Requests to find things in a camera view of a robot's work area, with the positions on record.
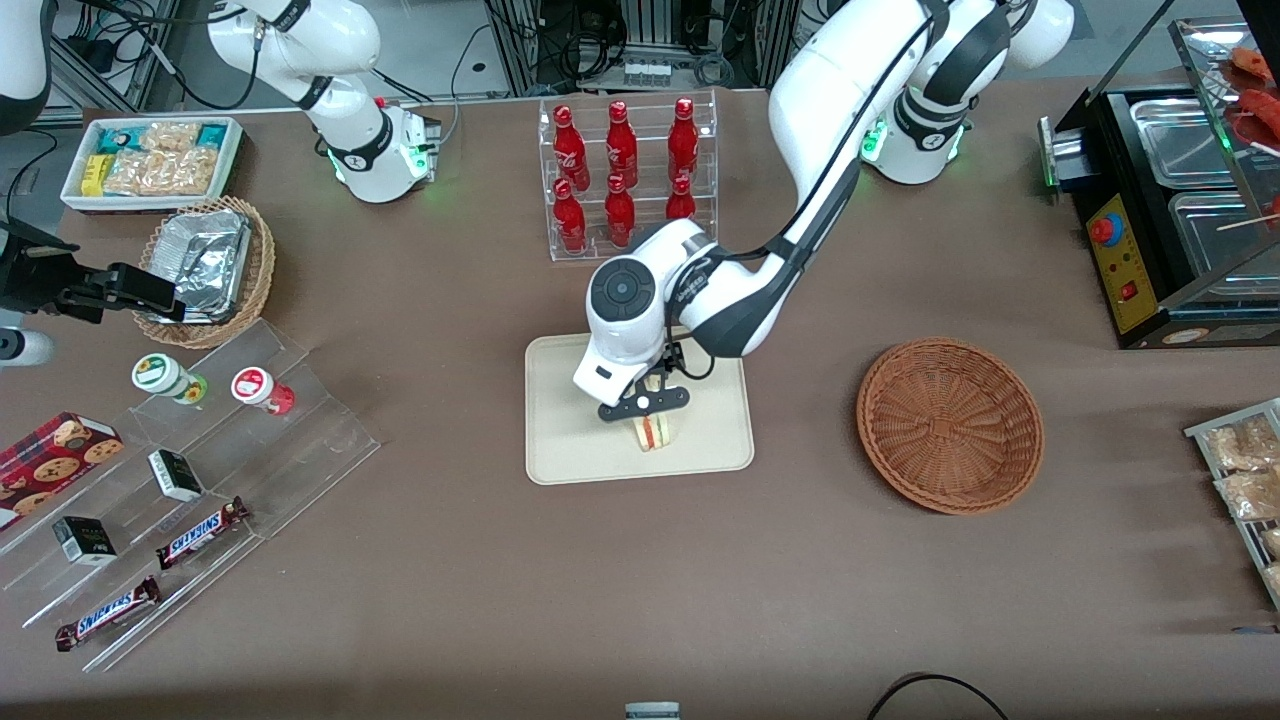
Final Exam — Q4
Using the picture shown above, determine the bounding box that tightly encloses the black food warmer cabinet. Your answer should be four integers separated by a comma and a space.
1038, 85, 1280, 351

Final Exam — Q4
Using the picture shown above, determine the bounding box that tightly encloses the red tartan cookie box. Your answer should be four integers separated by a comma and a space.
0, 411, 124, 533

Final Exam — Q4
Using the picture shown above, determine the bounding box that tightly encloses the clear acrylic stepped shelf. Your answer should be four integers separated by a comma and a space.
0, 318, 382, 673

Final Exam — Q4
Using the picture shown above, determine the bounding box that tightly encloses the white plastic snack bin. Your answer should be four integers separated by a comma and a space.
60, 116, 245, 214

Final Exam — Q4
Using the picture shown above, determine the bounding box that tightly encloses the clear acrylic bottle rack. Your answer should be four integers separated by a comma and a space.
538, 89, 720, 264

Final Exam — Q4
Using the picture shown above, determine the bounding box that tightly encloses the red lidded cup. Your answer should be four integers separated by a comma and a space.
231, 366, 297, 417

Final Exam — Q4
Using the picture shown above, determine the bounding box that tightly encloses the small black box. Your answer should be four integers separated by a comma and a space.
52, 515, 119, 567
147, 449, 205, 503

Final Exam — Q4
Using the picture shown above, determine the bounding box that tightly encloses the glass warmer lid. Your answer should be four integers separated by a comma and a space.
1168, 15, 1280, 236

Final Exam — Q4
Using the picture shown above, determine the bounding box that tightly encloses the clear bag of crackers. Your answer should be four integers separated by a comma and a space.
1203, 415, 1280, 473
1213, 468, 1280, 523

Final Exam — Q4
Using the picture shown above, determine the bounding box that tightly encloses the aluminium equipment rack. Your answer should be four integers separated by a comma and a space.
484, 0, 801, 98

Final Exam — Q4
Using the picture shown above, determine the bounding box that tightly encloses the Snickers chocolate bar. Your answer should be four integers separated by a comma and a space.
54, 575, 162, 653
155, 496, 250, 572

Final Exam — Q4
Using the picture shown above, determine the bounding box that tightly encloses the large brown wicker basket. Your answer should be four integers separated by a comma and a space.
855, 336, 1046, 517

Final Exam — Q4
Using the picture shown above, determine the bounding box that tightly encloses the triangle sandwich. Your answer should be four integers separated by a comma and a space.
628, 405, 682, 454

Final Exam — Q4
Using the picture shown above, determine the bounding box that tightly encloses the cream plastic tray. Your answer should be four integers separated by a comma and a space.
524, 322, 756, 487

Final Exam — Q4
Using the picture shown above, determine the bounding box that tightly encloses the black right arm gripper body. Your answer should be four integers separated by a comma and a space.
0, 222, 83, 313

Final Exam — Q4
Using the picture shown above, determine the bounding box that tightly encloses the aluminium foil container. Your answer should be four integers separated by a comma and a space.
150, 208, 252, 323

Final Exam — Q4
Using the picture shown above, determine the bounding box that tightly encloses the clear bag of biscuits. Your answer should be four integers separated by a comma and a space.
105, 148, 222, 197
140, 120, 202, 153

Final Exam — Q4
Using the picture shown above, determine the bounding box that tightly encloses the black cable loop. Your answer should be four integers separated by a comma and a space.
865, 672, 1011, 720

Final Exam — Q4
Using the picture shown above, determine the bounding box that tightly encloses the steel warmer pan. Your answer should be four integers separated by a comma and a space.
1167, 190, 1280, 293
1129, 97, 1238, 190

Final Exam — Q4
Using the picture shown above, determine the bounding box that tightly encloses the green lidded cup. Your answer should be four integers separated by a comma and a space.
131, 353, 209, 405

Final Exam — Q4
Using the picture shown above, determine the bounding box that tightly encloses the grey wire snack rack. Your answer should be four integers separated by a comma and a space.
1184, 397, 1280, 613

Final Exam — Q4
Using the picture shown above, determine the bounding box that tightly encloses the small brown wicker basket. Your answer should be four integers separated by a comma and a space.
132, 196, 277, 350

